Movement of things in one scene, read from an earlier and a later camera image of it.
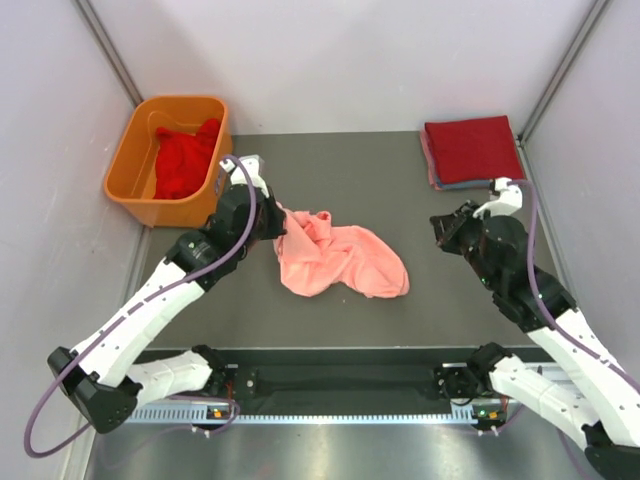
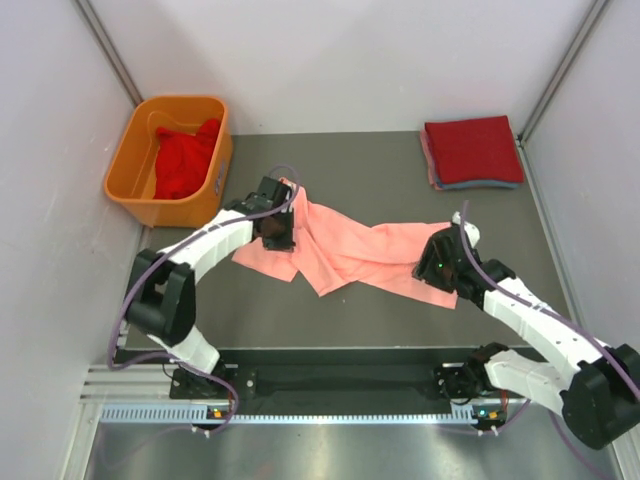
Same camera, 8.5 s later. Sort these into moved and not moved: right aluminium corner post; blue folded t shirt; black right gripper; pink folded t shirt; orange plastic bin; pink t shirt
Moved: black right gripper; pink t shirt
Not moved: pink folded t shirt; orange plastic bin; right aluminium corner post; blue folded t shirt
